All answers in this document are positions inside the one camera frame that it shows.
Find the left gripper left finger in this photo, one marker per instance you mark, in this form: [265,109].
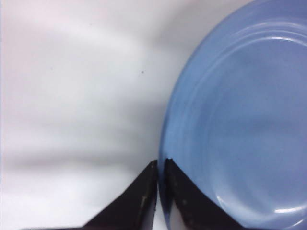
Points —
[134,209]

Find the blue round plate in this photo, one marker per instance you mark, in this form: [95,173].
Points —
[236,122]

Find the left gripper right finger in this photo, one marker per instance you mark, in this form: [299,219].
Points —
[189,208]

